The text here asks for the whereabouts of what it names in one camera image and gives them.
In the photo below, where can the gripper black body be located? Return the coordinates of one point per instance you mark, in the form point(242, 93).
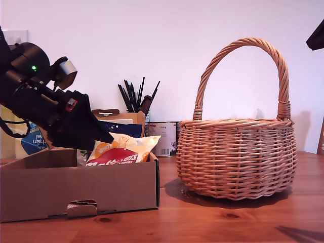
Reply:
point(48, 106)

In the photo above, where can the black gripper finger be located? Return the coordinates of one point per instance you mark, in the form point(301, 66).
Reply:
point(81, 129)

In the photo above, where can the blue Terry's orange bag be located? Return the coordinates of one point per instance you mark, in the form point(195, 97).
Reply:
point(126, 129)

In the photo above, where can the red yellow Maltesers bag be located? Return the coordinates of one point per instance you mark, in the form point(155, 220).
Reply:
point(126, 157)

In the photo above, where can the brown cardboard box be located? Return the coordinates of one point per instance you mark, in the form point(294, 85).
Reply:
point(76, 187)

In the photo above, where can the woven wicker basket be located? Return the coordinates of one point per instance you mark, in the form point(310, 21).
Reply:
point(235, 159)

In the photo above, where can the yellow kitchen towel pack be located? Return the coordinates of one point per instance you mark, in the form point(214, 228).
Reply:
point(33, 144)

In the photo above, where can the tin can white label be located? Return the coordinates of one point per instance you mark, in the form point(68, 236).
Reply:
point(162, 139)

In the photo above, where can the brown wooden furniture piece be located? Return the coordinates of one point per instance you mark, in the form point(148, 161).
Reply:
point(321, 141)

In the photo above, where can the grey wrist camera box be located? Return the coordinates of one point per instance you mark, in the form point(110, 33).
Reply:
point(67, 73)

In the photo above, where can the white wall light switch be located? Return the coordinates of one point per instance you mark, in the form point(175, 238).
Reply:
point(19, 36)

